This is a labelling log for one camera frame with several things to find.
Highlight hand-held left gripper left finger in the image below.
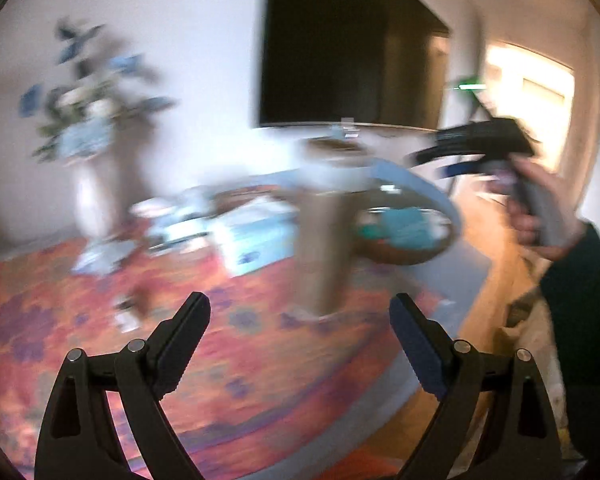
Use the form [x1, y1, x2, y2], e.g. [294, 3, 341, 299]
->
[34, 291, 212, 480]

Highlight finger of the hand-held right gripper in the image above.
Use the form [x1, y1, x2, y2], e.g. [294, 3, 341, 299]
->
[404, 144, 481, 167]
[429, 159, 483, 182]

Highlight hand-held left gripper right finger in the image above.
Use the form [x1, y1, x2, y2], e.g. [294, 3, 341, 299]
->
[388, 292, 564, 480]

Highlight light blue tissue pack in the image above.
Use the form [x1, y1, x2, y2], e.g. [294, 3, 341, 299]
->
[211, 204, 297, 277]

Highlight person's right forearm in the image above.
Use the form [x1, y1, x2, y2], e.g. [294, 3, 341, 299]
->
[539, 222, 600, 461]

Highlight person's right hand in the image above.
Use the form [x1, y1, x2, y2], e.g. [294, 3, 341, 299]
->
[504, 156, 589, 262]

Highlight small dark object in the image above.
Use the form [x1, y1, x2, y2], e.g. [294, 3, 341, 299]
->
[115, 280, 157, 332]

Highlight brown woven basket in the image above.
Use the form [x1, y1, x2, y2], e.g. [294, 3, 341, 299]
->
[349, 204, 457, 267]

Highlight floral woven blanket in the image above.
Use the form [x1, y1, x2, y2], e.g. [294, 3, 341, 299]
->
[0, 185, 461, 480]

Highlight pale blue flat packet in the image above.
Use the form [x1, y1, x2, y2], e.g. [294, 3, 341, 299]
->
[71, 239, 139, 277]

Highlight black television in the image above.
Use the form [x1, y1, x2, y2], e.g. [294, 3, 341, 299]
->
[256, 0, 452, 132]

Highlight white ribbed vase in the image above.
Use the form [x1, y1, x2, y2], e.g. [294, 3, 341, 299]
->
[72, 154, 147, 242]

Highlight blue and white artificial flowers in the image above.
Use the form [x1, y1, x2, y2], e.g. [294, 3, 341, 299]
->
[20, 19, 177, 162]

